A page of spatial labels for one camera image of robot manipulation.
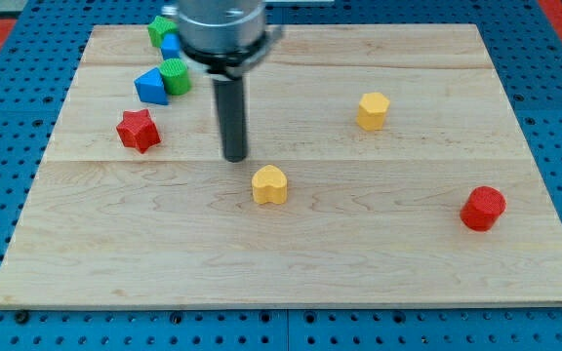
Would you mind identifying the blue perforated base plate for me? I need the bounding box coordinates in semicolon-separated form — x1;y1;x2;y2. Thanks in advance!
0;0;562;351

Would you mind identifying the green cylinder block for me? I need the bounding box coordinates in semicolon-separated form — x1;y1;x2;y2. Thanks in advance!
159;58;191;96

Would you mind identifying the light wooden board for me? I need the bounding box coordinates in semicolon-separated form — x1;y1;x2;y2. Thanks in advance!
0;24;562;311

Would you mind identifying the blue triangle block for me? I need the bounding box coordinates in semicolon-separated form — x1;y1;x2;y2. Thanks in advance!
134;67;169;105

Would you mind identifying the blue cube block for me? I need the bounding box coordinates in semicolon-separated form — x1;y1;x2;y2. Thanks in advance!
160;33;181;60

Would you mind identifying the red cylinder block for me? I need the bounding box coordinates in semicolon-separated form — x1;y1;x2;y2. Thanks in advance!
460;186;506;232

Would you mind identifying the yellow heart block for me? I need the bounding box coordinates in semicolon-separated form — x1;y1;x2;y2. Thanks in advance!
251;165;288;205

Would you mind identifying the yellow hexagon block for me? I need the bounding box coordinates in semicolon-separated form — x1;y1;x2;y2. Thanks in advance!
356;92;390;131

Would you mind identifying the red star block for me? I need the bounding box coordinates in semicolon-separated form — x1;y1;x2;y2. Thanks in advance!
116;109;161;154

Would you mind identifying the green star block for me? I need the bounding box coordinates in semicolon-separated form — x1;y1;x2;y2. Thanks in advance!
147;16;178;48

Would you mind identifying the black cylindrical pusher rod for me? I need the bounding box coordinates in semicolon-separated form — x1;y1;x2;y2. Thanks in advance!
212;78;248;163

